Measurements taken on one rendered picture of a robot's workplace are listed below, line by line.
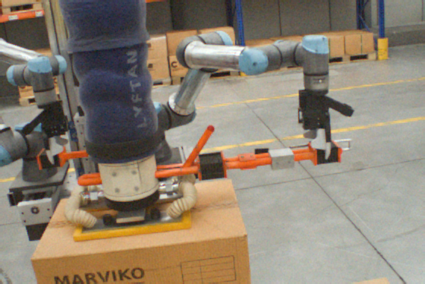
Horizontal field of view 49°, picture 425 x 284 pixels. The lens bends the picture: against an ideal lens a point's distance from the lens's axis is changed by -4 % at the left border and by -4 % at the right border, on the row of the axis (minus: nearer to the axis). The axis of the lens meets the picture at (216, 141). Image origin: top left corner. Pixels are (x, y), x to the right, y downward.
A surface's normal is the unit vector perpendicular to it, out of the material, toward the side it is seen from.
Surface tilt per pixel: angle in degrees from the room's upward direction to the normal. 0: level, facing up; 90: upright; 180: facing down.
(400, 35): 90
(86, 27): 99
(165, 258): 89
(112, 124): 91
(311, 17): 90
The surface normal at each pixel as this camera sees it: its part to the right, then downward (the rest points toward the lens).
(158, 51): 0.15, 0.31
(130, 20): 0.71, 0.34
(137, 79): 0.74, -0.22
